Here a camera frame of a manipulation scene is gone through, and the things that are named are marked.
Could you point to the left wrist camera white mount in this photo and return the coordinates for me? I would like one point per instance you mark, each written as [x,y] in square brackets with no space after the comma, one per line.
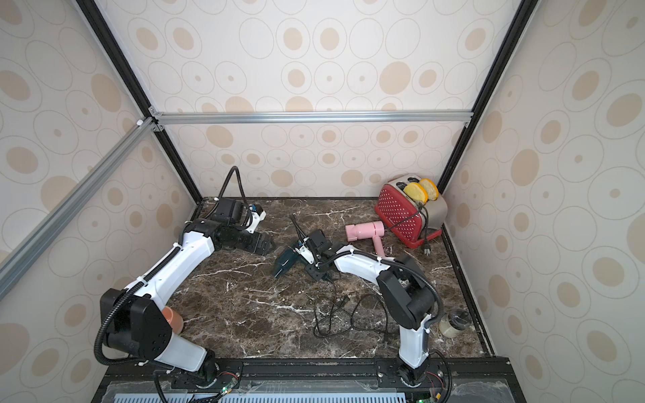
[257,215]

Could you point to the yellow toast slice back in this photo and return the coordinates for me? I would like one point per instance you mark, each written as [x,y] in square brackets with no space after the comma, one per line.
[430,188]

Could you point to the yellow toast slice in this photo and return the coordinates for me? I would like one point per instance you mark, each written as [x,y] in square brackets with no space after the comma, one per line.
[430,188]
[416,192]

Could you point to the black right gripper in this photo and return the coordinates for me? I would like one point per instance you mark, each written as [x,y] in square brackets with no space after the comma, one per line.
[304,254]

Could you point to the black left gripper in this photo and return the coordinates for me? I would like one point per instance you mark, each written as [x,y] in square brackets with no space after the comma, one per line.
[256,245]

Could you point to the dark green hair dryer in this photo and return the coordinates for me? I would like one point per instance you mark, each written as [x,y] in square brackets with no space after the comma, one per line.
[286,260]

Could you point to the yellow toast slice front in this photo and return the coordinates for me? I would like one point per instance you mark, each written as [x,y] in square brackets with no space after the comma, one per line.
[416,192]

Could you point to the silver aluminium rail left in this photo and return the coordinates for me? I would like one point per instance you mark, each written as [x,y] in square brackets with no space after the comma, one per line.
[34,245]

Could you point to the black corner frame post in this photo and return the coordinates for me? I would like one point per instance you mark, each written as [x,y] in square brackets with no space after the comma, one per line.
[92,13]

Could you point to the red polka dot toaster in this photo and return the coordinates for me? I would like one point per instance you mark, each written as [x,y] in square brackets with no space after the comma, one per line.
[413,223]

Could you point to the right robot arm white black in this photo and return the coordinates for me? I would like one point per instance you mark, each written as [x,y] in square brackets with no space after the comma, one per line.
[408,296]

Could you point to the pink hair dryer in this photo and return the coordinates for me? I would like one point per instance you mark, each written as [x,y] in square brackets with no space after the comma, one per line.
[373,230]

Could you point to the orange ceramic mug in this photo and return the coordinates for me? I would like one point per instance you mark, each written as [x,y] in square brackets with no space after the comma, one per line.
[174,319]

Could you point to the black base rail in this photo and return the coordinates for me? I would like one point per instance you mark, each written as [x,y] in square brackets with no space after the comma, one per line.
[319,380]

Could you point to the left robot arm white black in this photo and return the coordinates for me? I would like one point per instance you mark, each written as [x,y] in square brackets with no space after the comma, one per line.
[133,328]

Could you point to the black right corner post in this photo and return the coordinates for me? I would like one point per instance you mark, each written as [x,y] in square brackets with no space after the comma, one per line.
[509,44]

